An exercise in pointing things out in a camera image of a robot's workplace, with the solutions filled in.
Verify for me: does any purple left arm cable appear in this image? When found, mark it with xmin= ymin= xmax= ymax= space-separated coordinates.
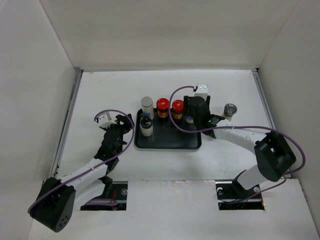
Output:
xmin=27 ymin=109 xmax=136 ymax=215

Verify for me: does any black plastic tray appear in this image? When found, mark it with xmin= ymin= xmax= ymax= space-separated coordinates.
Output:
xmin=134 ymin=109 xmax=202 ymax=150

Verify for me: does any black knob grinder bottle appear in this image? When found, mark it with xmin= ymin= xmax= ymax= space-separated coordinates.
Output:
xmin=139 ymin=115 xmax=153 ymax=137

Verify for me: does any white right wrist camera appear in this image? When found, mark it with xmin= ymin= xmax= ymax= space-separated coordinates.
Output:
xmin=193 ymin=83 xmax=208 ymax=100

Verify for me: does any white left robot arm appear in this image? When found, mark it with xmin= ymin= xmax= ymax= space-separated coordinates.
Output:
xmin=27 ymin=109 xmax=135 ymax=233

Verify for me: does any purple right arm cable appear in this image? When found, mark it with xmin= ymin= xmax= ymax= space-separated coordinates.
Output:
xmin=168 ymin=85 xmax=307 ymax=205

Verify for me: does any grey lid salt grinder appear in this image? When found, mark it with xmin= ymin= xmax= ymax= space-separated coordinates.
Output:
xmin=222 ymin=103 xmax=238 ymax=122

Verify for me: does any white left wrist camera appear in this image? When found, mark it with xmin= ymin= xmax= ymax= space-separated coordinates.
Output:
xmin=94 ymin=112 xmax=116 ymax=129

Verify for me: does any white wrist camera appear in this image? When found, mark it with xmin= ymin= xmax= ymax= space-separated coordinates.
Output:
xmin=193 ymin=83 xmax=208 ymax=100
xmin=94 ymin=112 xmax=116 ymax=129

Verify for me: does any red lid sauce jar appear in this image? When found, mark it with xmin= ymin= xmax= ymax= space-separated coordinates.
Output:
xmin=171 ymin=99 xmax=184 ymax=123
xmin=156 ymin=98 xmax=170 ymax=122

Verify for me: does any silver lid blue label shaker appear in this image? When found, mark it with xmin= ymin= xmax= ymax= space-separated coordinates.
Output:
xmin=141 ymin=96 xmax=154 ymax=120

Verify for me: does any white lid blue label shaker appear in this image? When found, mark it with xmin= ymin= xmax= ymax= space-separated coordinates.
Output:
xmin=185 ymin=115 xmax=194 ymax=124

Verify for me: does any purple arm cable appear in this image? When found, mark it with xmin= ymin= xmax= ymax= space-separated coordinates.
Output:
xmin=27 ymin=109 xmax=136 ymax=215
xmin=168 ymin=85 xmax=307 ymax=205

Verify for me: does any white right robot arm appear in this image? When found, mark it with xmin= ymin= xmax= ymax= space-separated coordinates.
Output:
xmin=184 ymin=96 xmax=296 ymax=198

